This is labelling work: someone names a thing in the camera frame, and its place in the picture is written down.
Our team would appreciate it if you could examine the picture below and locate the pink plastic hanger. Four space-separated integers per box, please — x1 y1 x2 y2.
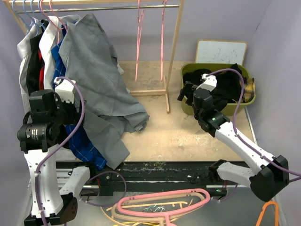
117 188 211 226

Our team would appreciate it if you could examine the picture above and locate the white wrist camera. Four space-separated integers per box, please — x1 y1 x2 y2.
196 73 217 92
54 78 75 104

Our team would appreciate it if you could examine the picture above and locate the red black plaid shirt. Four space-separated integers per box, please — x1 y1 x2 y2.
38 49 45 90

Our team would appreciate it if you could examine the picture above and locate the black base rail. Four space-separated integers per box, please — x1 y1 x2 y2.
55 161 252 197

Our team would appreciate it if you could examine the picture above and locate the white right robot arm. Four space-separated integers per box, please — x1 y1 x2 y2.
178 81 289 202

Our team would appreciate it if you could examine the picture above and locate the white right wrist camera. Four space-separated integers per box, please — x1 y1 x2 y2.
196 73 217 92

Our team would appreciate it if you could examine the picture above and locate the light grey shirt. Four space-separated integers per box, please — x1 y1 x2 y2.
17 25 41 113

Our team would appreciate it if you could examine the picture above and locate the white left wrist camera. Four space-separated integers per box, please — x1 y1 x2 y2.
54 78 75 104

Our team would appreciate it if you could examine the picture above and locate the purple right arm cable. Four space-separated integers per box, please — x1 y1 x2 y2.
202 68 301 179

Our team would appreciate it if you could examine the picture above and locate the wooden clothes rack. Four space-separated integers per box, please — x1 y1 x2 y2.
3 0 184 113

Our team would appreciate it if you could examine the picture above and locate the olive green plastic bin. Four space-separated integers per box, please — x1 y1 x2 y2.
180 62 256 116

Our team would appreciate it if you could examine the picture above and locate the pink wire hanger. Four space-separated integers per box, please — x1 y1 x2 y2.
160 0 167 81

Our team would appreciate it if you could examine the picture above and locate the orange plastic hanger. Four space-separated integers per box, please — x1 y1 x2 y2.
255 201 280 226

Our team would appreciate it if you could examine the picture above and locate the blue wire hanger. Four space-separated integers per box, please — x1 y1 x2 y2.
11 0 46 36

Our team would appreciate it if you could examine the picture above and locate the blue checked shirt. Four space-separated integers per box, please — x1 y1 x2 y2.
51 21 108 171

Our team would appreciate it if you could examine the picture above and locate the yellow plastic hanger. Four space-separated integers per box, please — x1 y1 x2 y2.
114 221 160 226

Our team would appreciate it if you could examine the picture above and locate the pink hanger on rack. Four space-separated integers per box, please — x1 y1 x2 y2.
135 0 144 81

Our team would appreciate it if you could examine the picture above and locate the small whiteboard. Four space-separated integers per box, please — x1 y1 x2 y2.
195 40 248 65

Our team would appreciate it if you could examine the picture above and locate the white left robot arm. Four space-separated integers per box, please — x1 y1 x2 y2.
17 89 97 226

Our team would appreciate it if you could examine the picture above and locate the yellow plaid shirt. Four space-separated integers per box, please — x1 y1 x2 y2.
239 77 255 103

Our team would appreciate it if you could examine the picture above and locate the white shirt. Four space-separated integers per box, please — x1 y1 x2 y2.
39 15 79 90

